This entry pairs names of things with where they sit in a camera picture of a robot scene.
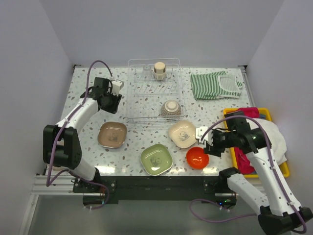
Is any orange round bowl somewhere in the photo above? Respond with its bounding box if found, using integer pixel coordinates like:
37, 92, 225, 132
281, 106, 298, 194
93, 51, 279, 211
185, 147, 210, 169

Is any brown square panda plate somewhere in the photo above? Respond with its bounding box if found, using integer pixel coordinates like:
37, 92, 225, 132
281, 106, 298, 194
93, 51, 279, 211
97, 122, 127, 149

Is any cream square panda plate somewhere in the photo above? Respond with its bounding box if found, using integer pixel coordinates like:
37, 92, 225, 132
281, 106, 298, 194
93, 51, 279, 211
168, 120, 197, 149

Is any white wire dish rack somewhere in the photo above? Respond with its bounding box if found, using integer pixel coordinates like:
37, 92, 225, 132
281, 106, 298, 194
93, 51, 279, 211
126, 58, 186, 125

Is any clear glass cup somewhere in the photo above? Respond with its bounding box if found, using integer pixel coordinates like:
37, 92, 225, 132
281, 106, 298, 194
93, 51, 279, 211
141, 65, 152, 80

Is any cream steel-lined cup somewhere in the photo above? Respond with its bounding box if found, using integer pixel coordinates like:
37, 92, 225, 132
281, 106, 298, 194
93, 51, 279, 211
154, 62, 166, 81

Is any patterned round bowl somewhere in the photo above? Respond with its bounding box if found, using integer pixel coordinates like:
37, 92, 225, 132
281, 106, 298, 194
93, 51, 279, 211
160, 100, 182, 122

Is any green square panda plate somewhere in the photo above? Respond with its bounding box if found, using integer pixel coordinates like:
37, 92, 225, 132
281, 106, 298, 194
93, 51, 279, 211
140, 144, 173, 176

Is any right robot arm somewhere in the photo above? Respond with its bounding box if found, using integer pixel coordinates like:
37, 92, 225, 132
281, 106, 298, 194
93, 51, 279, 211
195, 111, 313, 235

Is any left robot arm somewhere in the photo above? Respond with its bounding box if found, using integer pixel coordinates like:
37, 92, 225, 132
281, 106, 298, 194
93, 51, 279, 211
43, 77, 124, 192

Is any magenta cloth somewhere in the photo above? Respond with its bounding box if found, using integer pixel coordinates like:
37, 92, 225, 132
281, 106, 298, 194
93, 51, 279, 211
234, 107, 260, 174

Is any green striped cloth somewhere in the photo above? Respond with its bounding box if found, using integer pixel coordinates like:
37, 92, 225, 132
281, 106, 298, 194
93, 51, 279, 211
190, 71, 243, 100

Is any white towel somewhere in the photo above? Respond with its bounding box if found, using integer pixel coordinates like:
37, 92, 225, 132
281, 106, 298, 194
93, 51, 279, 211
255, 118, 287, 165

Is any yellow plastic bin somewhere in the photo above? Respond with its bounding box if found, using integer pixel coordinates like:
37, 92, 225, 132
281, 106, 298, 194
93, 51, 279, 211
223, 108, 290, 179

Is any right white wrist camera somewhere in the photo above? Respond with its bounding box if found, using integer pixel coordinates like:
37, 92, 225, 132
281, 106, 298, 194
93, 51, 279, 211
195, 126, 212, 145

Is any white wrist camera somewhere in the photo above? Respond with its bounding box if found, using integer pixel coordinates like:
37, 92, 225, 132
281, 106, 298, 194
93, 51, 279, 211
195, 126, 212, 145
109, 79, 124, 95

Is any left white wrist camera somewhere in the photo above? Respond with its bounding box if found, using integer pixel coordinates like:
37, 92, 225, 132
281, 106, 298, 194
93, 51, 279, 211
109, 79, 124, 95

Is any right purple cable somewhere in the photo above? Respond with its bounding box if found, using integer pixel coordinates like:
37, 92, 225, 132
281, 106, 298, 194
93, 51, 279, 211
190, 115, 308, 233

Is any purple cable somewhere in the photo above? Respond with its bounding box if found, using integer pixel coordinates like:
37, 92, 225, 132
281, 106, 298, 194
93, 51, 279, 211
190, 115, 308, 233
45, 60, 114, 209

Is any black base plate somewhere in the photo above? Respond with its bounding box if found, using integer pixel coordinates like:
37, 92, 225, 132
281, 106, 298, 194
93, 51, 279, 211
71, 176, 237, 209

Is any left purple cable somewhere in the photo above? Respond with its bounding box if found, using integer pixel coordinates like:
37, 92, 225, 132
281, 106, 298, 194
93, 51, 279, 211
45, 60, 114, 209

